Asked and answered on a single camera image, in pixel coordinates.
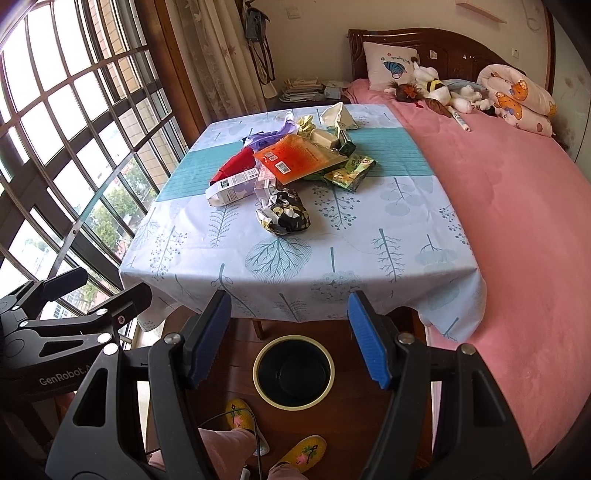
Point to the white paper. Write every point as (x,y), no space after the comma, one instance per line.
(337,115)

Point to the red paper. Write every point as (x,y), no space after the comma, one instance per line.
(238,163)

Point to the orange snack bag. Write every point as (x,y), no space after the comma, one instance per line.
(293,158)

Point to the leaf-print blue tablecloth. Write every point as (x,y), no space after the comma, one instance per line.
(295,251)

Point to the green snack wrapper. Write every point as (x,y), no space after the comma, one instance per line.
(350,174)

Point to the white marker pen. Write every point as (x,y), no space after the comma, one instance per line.
(459,119)

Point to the black wrapper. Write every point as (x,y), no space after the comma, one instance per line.
(283,213)

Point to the pink juice carton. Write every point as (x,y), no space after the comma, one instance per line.
(233,188)

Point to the stack of books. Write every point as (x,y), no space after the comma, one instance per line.
(302,90)

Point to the beige curtain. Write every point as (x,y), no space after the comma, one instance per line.
(216,57)

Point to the dark green tea box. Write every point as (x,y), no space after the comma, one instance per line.
(346,145)

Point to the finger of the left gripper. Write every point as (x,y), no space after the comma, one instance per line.
(54,288)
(115,312)

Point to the brown wooden headboard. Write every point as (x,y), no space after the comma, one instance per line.
(453,55)

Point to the brown feathery toy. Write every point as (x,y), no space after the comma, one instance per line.
(408,92)

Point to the right yellow slipper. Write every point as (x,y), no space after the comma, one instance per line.
(306,454)

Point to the white printed pillow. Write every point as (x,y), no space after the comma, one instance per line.
(387,63)

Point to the purple plastic bag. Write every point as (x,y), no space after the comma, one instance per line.
(260,140)

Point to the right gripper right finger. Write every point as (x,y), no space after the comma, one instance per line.
(398,362)

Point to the yellow paper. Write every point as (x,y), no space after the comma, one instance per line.
(305,126)

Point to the pink bear blanket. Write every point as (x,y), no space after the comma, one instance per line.
(517,99)

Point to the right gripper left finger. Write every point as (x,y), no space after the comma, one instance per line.
(177,363)

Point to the yellow-rimmed black trash bin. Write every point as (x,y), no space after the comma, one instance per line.
(293,373)

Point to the pink bed cover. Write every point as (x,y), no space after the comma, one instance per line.
(525,208)

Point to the beige small box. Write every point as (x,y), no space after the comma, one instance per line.
(325,138)

